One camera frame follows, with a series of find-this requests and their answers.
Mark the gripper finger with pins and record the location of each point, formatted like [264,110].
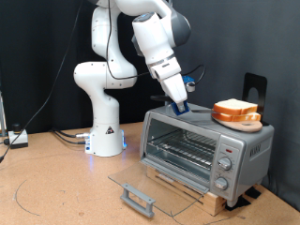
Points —
[182,107]

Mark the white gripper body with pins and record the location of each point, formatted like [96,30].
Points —
[175,87]

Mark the white bread slice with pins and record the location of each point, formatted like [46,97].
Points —
[243,117]
[234,105]

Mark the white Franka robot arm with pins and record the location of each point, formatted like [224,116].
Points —
[103,78]

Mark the silver oven knob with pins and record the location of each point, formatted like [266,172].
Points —
[225,163]
[221,183]

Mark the silver toaster oven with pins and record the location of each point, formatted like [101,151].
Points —
[250,146]

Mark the black metal bookend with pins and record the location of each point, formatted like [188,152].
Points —
[254,81]

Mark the grey curtain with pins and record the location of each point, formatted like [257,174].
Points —
[234,37]

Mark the slotted wooden block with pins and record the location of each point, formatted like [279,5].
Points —
[215,203]

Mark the black foam pad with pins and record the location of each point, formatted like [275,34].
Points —
[253,192]
[239,202]

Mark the black curtain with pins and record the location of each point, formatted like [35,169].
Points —
[31,47]

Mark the white power box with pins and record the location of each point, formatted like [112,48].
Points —
[18,139]

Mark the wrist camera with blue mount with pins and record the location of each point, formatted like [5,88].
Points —
[189,82]

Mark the metal frame bar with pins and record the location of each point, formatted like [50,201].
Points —
[2,115]

